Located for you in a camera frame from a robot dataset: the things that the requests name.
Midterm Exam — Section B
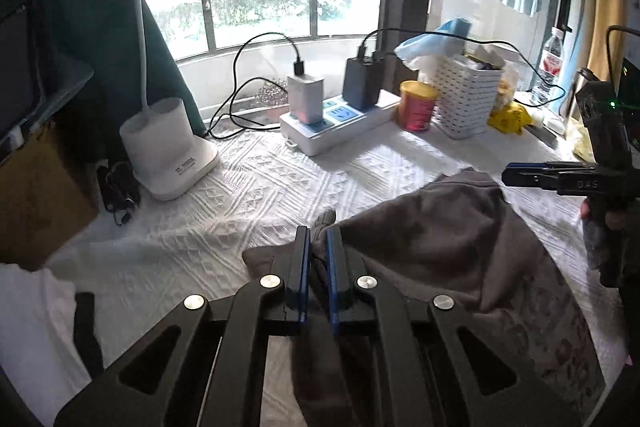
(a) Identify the black charger adapter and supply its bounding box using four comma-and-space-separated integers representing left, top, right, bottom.
342, 58, 384, 112

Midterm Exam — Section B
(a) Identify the clear snack jar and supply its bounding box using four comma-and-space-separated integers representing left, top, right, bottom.
491, 66, 522, 113

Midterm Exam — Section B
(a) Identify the white desk lamp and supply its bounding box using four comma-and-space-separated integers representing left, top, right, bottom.
56, 0, 237, 203

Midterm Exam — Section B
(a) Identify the white perforated basket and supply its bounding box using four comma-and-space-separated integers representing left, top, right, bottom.
431, 55, 502, 140

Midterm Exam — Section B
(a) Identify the clear water bottle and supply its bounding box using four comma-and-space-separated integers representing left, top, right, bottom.
530, 27, 566, 106

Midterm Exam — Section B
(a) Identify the white folded garment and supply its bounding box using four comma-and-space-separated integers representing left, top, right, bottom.
1, 265, 104, 426

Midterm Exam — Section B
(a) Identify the white charger adapter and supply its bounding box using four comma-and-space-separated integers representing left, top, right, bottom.
288, 74, 323, 124

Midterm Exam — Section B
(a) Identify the brown cardboard box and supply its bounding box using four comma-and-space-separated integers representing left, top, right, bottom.
1, 126, 98, 271

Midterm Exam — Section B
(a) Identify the red yellow-lidded can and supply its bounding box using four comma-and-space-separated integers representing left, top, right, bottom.
397, 80, 438, 132

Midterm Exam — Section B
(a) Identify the black charging cable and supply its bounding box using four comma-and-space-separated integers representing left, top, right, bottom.
203, 27, 569, 142

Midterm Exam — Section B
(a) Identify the white textured bedspread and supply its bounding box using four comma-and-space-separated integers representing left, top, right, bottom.
44, 106, 632, 427

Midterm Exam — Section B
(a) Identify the blue tissue pack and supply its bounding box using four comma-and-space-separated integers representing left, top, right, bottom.
394, 18, 472, 70

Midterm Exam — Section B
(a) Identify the white power strip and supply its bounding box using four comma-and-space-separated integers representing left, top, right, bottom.
280, 90, 400, 157

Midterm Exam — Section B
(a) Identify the teal curtain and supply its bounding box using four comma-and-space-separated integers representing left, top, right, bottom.
0, 0, 207, 143

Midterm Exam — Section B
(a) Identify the dark grey garment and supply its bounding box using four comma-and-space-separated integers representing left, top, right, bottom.
241, 167, 609, 427

